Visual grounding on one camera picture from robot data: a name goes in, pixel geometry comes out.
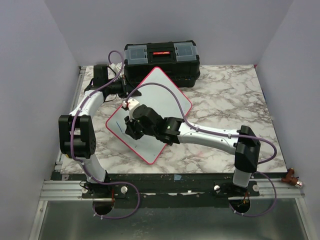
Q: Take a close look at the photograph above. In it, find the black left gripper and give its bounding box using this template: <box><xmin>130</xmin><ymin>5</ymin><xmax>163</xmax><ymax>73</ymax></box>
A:
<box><xmin>105</xmin><ymin>74</ymin><xmax>142</xmax><ymax>99</ymax></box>

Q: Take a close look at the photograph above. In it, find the pink-framed whiteboard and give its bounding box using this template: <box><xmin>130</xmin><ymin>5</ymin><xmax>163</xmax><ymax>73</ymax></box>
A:
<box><xmin>105</xmin><ymin>67</ymin><xmax>193</xmax><ymax>165</ymax></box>

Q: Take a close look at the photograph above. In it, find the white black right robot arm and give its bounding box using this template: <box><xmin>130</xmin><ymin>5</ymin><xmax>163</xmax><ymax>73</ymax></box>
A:
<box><xmin>124</xmin><ymin>104</ymin><xmax>261</xmax><ymax>196</ymax></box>

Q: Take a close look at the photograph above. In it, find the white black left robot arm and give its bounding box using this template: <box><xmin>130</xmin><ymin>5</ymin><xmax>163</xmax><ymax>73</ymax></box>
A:
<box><xmin>58</xmin><ymin>64</ymin><xmax>139</xmax><ymax>198</ymax></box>

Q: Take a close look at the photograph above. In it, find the black plastic toolbox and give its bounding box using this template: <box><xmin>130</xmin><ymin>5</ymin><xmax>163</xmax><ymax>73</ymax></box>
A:
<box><xmin>124</xmin><ymin>40</ymin><xmax>201</xmax><ymax>88</ymax></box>

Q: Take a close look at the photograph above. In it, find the copper brass fitting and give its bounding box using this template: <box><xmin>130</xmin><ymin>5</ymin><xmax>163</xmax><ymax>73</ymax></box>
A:
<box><xmin>281</xmin><ymin>168</ymin><xmax>304</xmax><ymax>188</ymax></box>

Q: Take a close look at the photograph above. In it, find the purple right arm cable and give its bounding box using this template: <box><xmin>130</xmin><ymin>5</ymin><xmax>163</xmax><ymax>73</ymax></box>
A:
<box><xmin>126</xmin><ymin>82</ymin><xmax>278</xmax><ymax>218</ymax></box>

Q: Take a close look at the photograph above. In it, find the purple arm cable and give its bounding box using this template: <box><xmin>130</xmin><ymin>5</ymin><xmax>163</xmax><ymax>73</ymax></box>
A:
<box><xmin>126</xmin><ymin>82</ymin><xmax>278</xmax><ymax>218</ymax></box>
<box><xmin>69</xmin><ymin>50</ymin><xmax>141</xmax><ymax>221</ymax></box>

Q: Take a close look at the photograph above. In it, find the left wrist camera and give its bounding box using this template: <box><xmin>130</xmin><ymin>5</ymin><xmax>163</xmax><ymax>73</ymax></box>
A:
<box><xmin>108</xmin><ymin>62</ymin><xmax>124</xmax><ymax>76</ymax></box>

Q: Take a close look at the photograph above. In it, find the black mounting rail base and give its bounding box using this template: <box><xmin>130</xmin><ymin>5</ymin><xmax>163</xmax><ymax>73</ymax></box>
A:
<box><xmin>51</xmin><ymin>172</ymin><xmax>260</xmax><ymax>209</ymax></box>

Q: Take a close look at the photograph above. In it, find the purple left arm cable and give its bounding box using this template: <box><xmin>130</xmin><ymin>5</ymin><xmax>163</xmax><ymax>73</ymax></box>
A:
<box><xmin>69</xmin><ymin>50</ymin><xmax>141</xmax><ymax>221</ymax></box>

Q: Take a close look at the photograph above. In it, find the aluminium frame rail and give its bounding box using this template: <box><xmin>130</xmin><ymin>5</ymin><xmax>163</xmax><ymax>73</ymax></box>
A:
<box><xmin>54</xmin><ymin>66</ymin><xmax>86</xmax><ymax>172</ymax></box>

